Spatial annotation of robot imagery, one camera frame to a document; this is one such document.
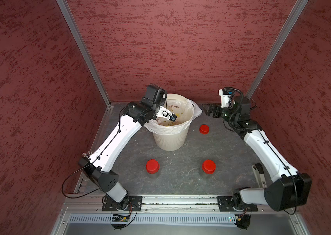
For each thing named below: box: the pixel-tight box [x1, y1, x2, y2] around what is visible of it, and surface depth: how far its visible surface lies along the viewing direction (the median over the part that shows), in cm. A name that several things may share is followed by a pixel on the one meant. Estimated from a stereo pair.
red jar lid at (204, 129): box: [198, 124, 210, 135], surface depth 106 cm
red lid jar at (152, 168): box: [145, 159, 161, 179], surface depth 77 cm
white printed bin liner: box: [143, 98, 203, 136], surface depth 81 cm
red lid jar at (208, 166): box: [201, 159, 216, 175], surface depth 77 cm
